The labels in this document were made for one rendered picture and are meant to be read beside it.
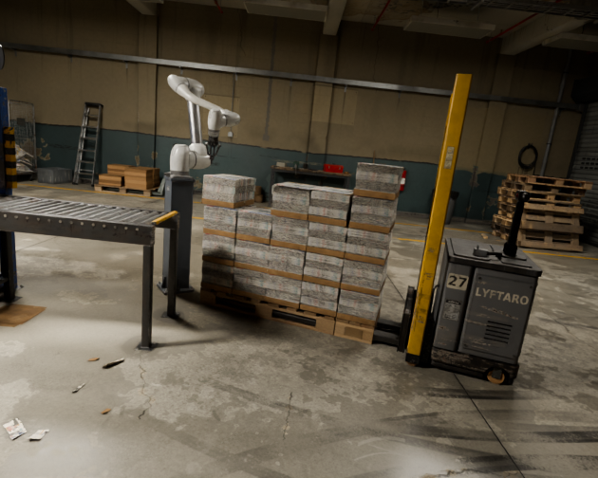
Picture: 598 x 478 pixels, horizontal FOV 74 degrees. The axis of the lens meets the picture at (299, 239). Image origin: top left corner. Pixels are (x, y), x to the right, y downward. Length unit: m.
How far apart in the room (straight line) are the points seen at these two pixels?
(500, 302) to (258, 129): 7.81
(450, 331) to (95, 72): 9.66
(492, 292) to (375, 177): 1.04
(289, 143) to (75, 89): 5.08
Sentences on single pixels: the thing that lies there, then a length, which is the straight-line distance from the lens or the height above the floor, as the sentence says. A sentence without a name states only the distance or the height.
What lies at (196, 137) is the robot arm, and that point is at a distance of 3.66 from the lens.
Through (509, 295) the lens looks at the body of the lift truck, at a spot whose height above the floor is 0.60.
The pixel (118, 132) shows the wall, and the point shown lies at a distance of 10.59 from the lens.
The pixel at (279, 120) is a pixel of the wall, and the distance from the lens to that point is 9.71.
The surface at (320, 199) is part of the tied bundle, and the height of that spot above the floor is 1.00.
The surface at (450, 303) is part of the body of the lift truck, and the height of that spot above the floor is 0.48.
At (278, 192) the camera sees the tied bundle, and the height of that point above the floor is 1.01.
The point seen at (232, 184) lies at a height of 1.02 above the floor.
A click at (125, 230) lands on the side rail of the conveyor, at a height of 0.76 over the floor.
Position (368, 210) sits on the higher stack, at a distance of 2.80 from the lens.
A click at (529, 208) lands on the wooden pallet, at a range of 8.45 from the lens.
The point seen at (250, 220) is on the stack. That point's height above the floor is 0.77.
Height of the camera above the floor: 1.34
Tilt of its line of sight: 13 degrees down
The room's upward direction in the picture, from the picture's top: 6 degrees clockwise
